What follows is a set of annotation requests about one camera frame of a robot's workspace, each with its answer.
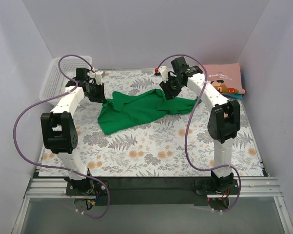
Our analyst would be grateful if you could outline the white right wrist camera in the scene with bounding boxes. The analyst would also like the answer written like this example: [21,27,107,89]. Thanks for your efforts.
[155,66,171,82]

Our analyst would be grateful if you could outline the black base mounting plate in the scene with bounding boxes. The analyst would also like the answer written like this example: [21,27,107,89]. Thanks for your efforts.
[64,177,239,206]

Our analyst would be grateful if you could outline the aluminium rail frame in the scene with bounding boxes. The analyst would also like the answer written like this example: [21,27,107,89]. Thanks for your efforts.
[14,107,293,234]

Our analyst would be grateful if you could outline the blue folded t shirt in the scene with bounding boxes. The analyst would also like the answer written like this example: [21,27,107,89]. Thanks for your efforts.
[224,94,243,99]

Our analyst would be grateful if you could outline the pink folded t shirt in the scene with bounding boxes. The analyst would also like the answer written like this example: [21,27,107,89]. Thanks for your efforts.
[204,63,245,95]

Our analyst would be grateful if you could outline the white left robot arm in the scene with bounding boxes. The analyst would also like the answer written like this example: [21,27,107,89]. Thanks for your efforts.
[40,68,106,195]

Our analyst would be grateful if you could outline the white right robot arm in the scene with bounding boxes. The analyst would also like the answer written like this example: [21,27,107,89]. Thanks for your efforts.
[155,54,240,195]

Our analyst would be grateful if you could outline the white plastic basket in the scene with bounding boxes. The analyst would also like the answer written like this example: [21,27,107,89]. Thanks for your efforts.
[39,57,90,100]

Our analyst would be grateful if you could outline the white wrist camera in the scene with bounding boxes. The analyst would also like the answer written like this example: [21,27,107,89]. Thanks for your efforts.
[89,70,106,85]
[155,66,171,82]

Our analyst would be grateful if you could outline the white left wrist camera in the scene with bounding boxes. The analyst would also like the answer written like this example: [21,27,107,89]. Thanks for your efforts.
[89,70,106,85]

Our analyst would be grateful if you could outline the floral table mat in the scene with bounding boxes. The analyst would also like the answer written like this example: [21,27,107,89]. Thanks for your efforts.
[38,69,266,177]

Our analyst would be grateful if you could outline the green t shirt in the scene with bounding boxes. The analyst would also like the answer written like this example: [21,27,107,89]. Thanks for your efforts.
[98,89,197,135]

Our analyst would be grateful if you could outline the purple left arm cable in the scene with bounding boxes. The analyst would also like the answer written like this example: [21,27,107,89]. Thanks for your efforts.
[12,54,111,219]

